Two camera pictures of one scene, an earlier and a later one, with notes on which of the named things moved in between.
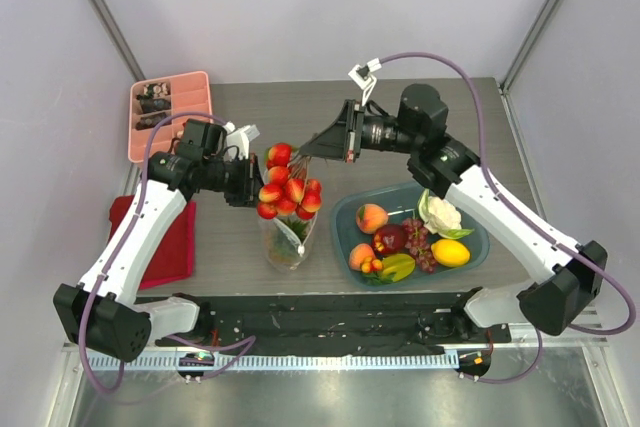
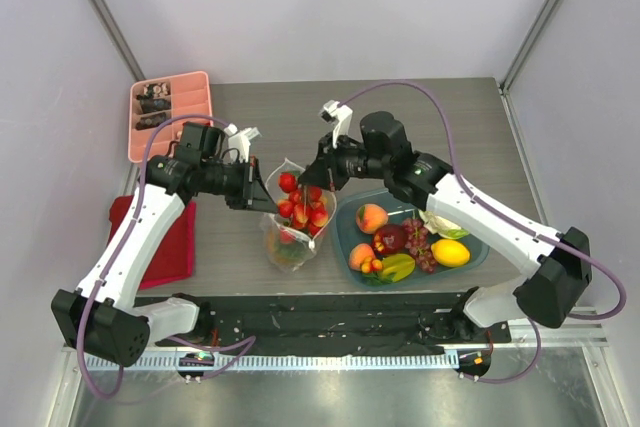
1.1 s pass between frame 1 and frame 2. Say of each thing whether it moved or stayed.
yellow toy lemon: stayed
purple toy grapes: stayed
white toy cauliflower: stayed
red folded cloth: stayed
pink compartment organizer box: stayed
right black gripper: moved
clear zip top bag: moved
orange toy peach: stayed
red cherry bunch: moved
